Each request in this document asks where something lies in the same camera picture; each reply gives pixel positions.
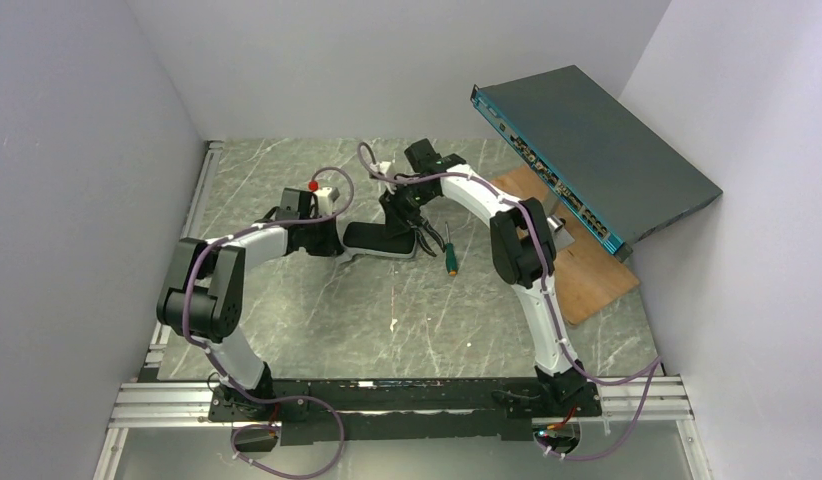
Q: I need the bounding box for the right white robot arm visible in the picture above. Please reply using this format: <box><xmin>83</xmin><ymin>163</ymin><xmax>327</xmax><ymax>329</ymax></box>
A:
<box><xmin>357</xmin><ymin>139</ymin><xmax>602</xmax><ymax>417</ymax></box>

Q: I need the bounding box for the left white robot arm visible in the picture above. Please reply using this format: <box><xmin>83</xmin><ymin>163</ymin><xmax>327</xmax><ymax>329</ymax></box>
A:
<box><xmin>156</xmin><ymin>182</ymin><xmax>344</xmax><ymax>409</ymax></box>

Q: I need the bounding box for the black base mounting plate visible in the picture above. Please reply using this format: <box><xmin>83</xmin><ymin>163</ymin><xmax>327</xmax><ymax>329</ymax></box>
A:
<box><xmin>208</xmin><ymin>377</ymin><xmax>603</xmax><ymax>446</ymax></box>

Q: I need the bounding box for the wooden board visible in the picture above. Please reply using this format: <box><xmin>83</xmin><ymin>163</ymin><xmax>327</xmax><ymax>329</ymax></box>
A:
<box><xmin>492</xmin><ymin>166</ymin><xmax>640</xmax><ymax>326</ymax></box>

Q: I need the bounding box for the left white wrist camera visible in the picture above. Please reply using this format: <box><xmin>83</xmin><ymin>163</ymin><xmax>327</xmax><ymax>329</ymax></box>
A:
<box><xmin>308</xmin><ymin>180</ymin><xmax>339</xmax><ymax>218</ymax></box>

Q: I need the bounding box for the green handled screwdriver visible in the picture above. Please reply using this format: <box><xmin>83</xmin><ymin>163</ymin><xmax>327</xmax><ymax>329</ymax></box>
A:
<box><xmin>444</xmin><ymin>222</ymin><xmax>459</xmax><ymax>276</ymax></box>

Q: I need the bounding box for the metal switch stand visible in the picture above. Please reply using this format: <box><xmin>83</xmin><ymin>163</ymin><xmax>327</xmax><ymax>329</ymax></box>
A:
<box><xmin>542</xmin><ymin>193</ymin><xmax>575</xmax><ymax>252</ymax></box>

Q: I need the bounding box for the dark teal network switch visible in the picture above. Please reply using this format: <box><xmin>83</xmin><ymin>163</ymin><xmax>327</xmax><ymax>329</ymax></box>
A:
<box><xmin>471</xmin><ymin>65</ymin><xmax>722</xmax><ymax>262</ymax></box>

